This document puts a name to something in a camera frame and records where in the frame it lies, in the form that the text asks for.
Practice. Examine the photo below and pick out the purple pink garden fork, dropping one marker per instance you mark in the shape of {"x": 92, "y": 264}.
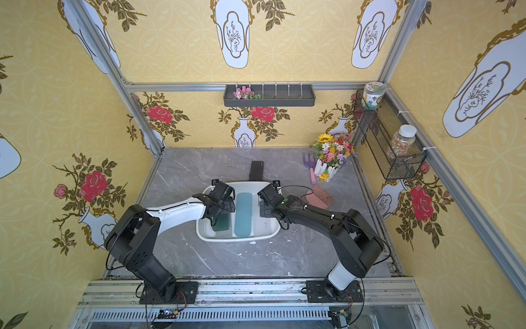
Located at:
{"x": 310, "y": 162}

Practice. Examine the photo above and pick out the pink hand broom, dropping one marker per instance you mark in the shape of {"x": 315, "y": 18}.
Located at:
{"x": 319, "y": 198}

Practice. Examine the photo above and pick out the dark green pencil case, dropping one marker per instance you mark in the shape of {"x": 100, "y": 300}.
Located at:
{"x": 221, "y": 223}

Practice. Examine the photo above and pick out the small pink shelf flowers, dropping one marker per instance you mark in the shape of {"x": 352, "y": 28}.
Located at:
{"x": 246, "y": 93}

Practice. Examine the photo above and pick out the grey wall shelf tray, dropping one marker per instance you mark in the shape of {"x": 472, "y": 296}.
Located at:
{"x": 273, "y": 95}

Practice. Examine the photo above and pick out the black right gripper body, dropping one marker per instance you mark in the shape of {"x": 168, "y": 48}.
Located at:
{"x": 268, "y": 203}

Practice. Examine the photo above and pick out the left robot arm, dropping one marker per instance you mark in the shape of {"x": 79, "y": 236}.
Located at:
{"x": 133, "y": 239}

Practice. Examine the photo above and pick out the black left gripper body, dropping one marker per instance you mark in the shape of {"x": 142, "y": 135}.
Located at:
{"x": 224, "y": 201}

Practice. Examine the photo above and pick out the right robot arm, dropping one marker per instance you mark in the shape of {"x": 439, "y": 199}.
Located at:
{"x": 357, "y": 245}

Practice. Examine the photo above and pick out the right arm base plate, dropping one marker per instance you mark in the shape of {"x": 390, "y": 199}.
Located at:
{"x": 322, "y": 291}

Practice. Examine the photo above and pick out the black wire basket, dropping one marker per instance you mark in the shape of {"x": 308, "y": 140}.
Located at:
{"x": 378, "y": 129}

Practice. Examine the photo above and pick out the small circuit board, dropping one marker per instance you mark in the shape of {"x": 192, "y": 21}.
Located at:
{"x": 168, "y": 314}

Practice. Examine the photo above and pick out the white lidded patterned jar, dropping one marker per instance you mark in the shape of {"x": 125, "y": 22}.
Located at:
{"x": 373, "y": 95}

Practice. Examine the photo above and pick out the clear jar white lid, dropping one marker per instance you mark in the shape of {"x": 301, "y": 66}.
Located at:
{"x": 402, "y": 141}

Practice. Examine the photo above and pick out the teal translucent pencil case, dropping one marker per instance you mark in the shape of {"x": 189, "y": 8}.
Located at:
{"x": 243, "y": 220}

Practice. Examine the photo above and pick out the black pencil case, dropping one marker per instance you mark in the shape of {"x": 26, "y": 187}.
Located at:
{"x": 256, "y": 171}

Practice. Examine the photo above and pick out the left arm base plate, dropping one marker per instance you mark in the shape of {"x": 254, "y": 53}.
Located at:
{"x": 181, "y": 292}

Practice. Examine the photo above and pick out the white fence flower planter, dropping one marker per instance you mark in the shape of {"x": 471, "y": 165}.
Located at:
{"x": 332, "y": 152}

